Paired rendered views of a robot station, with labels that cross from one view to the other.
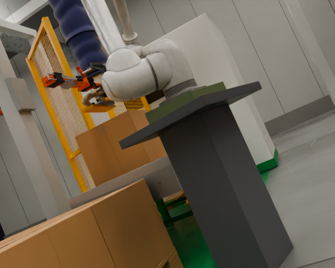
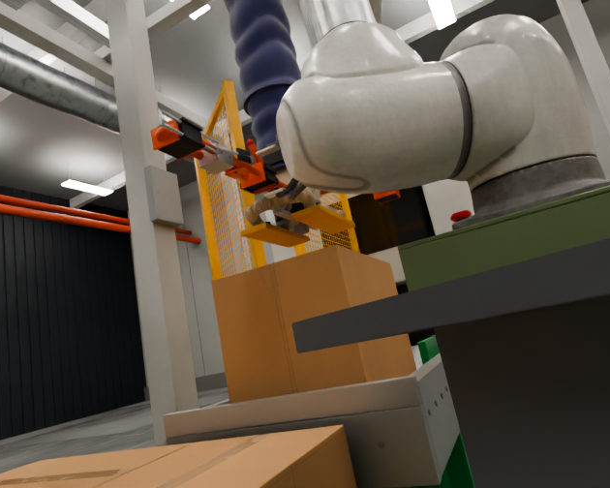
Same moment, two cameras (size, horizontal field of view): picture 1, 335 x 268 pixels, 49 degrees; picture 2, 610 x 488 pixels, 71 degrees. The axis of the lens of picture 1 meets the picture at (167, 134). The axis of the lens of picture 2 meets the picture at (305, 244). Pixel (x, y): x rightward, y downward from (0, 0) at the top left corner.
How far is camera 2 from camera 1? 108 cm
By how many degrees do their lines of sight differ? 11
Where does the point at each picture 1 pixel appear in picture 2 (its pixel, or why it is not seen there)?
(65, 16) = (253, 54)
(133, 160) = (324, 364)
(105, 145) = (267, 314)
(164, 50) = (515, 38)
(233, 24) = not seen: hidden behind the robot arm
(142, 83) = (419, 133)
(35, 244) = not seen: outside the picture
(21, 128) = (149, 250)
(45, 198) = (159, 378)
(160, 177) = (384, 431)
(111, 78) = (313, 94)
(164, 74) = (503, 114)
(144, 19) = not seen: hidden behind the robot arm
